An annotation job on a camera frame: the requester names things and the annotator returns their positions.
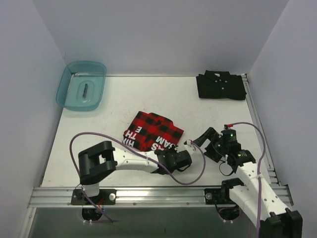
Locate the red black plaid shirt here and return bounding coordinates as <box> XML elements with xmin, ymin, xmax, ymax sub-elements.
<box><xmin>122</xmin><ymin>111</ymin><xmax>184</xmax><ymax>152</ymax></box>

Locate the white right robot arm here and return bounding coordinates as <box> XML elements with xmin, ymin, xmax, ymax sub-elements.
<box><xmin>191</xmin><ymin>124</ymin><xmax>303</xmax><ymax>238</ymax></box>

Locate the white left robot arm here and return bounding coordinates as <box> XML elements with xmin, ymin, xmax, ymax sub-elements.
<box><xmin>78</xmin><ymin>141</ymin><xmax>192</xmax><ymax>204</ymax></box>

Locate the folded black button shirt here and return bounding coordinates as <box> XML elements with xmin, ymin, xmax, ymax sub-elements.
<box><xmin>196</xmin><ymin>70</ymin><xmax>247</xmax><ymax>101</ymax></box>

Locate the dark object in basin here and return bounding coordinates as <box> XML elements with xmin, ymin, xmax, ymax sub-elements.
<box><xmin>82</xmin><ymin>84</ymin><xmax>88</xmax><ymax>99</ymax></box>

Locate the teal plastic basin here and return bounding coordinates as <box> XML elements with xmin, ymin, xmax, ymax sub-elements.
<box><xmin>55</xmin><ymin>60</ymin><xmax>106</xmax><ymax>112</ymax></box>

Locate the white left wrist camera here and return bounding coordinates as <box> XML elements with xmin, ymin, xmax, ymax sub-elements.
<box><xmin>184</xmin><ymin>140</ymin><xmax>196</xmax><ymax>155</ymax></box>

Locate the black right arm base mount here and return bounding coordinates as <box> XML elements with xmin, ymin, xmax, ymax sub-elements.
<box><xmin>204</xmin><ymin>186</ymin><xmax>236</xmax><ymax>206</ymax></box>

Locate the aluminium right side rail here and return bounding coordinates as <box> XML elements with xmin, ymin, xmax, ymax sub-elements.
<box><xmin>241</xmin><ymin>73</ymin><xmax>281</xmax><ymax>186</ymax></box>

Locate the aluminium rail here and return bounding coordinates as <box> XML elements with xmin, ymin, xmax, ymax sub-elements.
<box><xmin>241</xmin><ymin>73</ymin><xmax>281</xmax><ymax>186</ymax></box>
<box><xmin>27</xmin><ymin>184</ymin><xmax>294</xmax><ymax>207</ymax></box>

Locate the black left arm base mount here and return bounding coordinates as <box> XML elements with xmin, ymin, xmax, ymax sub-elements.
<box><xmin>70</xmin><ymin>188</ymin><xmax>117</xmax><ymax>205</ymax></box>

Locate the aluminium front rail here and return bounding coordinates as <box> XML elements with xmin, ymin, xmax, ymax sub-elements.
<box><xmin>27</xmin><ymin>184</ymin><xmax>294</xmax><ymax>207</ymax></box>

